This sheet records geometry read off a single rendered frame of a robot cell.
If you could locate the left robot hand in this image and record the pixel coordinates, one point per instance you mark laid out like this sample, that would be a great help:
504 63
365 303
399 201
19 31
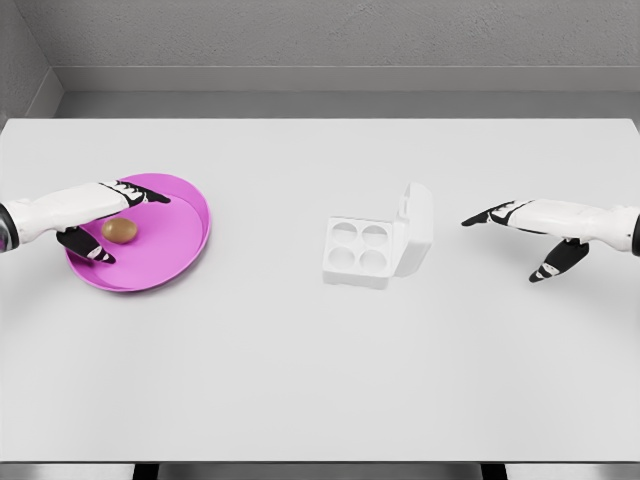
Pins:
85 205

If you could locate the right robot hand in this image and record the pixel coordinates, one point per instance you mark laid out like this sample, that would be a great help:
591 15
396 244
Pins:
550 220

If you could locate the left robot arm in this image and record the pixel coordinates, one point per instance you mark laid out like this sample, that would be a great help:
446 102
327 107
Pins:
17 222

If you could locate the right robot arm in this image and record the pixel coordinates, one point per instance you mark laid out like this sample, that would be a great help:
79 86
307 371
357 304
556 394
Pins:
622 227

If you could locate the brown egg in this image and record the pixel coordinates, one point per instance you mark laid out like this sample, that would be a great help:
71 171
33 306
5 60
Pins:
119 230

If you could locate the white egg box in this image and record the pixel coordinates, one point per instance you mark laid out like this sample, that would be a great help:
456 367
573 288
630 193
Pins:
375 240

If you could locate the pink round plate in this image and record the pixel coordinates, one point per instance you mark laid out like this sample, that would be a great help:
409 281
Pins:
155 240

